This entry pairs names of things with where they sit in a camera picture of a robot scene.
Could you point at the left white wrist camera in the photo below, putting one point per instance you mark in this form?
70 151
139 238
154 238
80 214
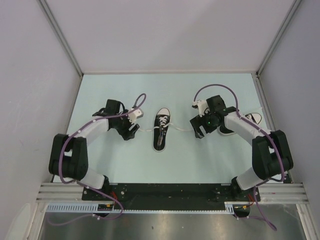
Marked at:
134 114

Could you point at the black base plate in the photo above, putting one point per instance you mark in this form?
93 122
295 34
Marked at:
217 192

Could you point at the aluminium frame rail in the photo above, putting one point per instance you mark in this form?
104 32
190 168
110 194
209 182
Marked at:
270 193

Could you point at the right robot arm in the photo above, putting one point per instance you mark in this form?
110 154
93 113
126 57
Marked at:
271 153

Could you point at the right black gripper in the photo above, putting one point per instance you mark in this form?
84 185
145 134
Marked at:
197 121

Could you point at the black canvas sneaker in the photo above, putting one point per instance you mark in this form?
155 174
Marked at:
255 117
160 129

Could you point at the white shoelace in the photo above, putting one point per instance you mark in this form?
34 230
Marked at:
170 125

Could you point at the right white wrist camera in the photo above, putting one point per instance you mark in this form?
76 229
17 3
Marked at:
202 107

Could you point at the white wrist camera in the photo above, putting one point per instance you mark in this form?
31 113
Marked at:
134 114
202 107

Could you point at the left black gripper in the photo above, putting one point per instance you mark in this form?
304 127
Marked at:
125 133

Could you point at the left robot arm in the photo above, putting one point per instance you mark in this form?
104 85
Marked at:
69 153

